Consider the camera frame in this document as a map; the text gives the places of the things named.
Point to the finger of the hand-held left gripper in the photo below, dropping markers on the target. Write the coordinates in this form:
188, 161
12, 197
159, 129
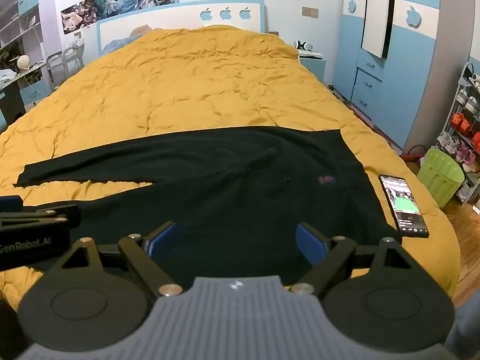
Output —
71, 214
9, 204

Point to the group of shoes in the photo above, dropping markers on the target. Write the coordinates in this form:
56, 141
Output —
459, 146

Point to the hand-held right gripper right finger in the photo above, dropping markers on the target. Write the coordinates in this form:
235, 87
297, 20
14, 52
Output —
309, 245

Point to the white bookshelf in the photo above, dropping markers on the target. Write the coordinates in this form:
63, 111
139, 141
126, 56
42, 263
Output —
18, 18

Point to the metal shoe rack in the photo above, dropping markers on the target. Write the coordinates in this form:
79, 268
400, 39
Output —
463, 82

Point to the white blue headboard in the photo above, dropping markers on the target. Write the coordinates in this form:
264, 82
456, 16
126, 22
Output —
168, 17

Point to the blue nightstand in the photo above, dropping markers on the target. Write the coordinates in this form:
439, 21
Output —
313, 65

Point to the black pants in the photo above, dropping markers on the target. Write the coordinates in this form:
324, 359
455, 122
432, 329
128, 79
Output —
225, 195

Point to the green waste bin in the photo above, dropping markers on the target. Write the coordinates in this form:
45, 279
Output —
440, 176

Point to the grey metal chair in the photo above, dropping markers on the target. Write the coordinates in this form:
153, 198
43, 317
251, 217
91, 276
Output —
73, 60
54, 67

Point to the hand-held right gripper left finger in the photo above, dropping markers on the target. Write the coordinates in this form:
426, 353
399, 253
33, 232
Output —
163, 239

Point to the round white lamp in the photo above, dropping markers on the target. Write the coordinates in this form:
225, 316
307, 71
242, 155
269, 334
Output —
23, 62

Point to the blue pillow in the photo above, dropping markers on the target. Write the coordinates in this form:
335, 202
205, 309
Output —
120, 43

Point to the blue white desk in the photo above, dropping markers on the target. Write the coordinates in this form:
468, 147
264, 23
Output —
22, 93

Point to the beige wall switch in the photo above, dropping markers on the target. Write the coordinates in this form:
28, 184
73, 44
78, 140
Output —
310, 12

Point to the blue white wardrobe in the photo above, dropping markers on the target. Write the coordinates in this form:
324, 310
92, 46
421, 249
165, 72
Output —
375, 93

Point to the black smartphone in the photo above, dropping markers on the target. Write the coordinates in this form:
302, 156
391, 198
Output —
403, 206

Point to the yellow quilt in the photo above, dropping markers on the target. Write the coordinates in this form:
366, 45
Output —
187, 82

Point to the person's leg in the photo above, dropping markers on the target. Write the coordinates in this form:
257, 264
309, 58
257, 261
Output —
467, 333

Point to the white panel black edge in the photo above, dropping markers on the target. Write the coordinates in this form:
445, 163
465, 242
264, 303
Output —
375, 15

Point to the white black headphones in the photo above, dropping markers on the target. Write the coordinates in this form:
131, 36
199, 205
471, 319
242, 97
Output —
303, 45

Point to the light orange pillow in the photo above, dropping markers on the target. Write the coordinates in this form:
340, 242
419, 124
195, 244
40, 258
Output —
139, 30

